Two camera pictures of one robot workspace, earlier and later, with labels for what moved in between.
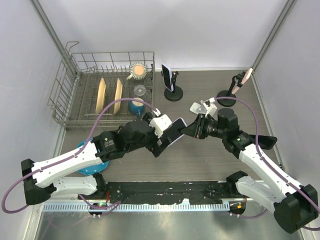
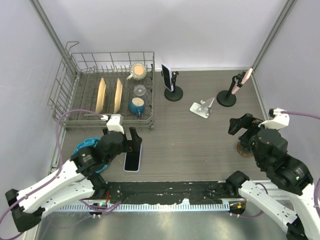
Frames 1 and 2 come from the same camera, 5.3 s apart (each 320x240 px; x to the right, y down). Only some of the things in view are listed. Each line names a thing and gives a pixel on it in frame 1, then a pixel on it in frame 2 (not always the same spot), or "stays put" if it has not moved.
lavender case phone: (173, 133) to (132, 161)
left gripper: (155, 147) to (133, 144)
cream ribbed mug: (138, 71) stays put
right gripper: (196, 129) to (247, 121)
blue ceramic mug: (137, 108) stays put
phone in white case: (167, 77) stays put
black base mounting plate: (172, 192) stays put
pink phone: (245, 78) stays put
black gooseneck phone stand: (229, 102) stays put
